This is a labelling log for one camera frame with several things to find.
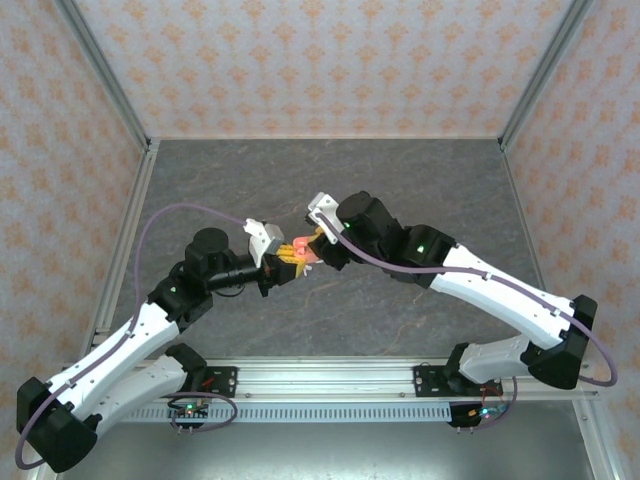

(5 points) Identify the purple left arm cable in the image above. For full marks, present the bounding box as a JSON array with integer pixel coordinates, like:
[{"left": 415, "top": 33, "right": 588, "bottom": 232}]
[{"left": 14, "top": 202, "right": 251, "bottom": 471}]

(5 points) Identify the aluminium table side rail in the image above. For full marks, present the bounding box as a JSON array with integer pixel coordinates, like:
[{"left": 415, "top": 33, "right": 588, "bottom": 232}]
[
  {"left": 79, "top": 139, "right": 161, "bottom": 354},
  {"left": 499, "top": 140, "right": 551, "bottom": 296}
]

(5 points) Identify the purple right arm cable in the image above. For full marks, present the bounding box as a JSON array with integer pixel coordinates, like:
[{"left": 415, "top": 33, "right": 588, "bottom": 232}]
[{"left": 314, "top": 212, "right": 619, "bottom": 389}]

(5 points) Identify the grey slotted cable duct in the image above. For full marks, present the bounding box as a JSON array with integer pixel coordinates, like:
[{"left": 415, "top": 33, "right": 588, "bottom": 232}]
[{"left": 119, "top": 403, "right": 454, "bottom": 424}]

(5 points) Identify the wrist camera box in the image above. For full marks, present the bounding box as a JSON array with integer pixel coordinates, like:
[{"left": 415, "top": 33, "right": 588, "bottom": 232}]
[
  {"left": 242, "top": 218, "right": 286, "bottom": 269},
  {"left": 305, "top": 192, "right": 341, "bottom": 231}
]

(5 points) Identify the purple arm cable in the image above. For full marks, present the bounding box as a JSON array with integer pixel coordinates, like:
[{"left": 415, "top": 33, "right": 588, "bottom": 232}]
[
  {"left": 14, "top": 202, "right": 251, "bottom": 471},
  {"left": 314, "top": 212, "right": 619, "bottom": 389}
]

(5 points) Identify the small circuit board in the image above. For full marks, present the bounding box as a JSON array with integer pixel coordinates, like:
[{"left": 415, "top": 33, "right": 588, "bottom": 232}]
[
  {"left": 449, "top": 402, "right": 509, "bottom": 429},
  {"left": 167, "top": 402, "right": 210, "bottom": 431}
]

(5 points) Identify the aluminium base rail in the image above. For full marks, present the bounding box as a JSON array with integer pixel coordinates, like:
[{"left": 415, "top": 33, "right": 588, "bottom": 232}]
[{"left": 64, "top": 355, "right": 601, "bottom": 401}]

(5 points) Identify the grey metal sheet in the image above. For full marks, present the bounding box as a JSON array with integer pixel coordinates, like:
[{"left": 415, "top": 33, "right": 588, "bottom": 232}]
[{"left": 57, "top": 422, "right": 596, "bottom": 480}]

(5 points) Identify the aluminium frame post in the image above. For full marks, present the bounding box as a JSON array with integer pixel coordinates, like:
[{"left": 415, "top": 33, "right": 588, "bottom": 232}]
[
  {"left": 52, "top": 0, "right": 154, "bottom": 154},
  {"left": 498, "top": 0, "right": 599, "bottom": 151}
]

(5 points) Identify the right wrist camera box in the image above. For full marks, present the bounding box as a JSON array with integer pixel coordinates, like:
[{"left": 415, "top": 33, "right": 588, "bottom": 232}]
[{"left": 305, "top": 192, "right": 341, "bottom": 231}]

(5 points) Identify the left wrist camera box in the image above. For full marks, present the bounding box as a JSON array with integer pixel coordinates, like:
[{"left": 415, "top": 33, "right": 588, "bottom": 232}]
[{"left": 242, "top": 218, "right": 286, "bottom": 269}]

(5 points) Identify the pink earbud charging case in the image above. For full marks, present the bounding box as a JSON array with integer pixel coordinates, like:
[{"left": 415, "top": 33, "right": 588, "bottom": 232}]
[{"left": 291, "top": 234, "right": 320, "bottom": 265}]

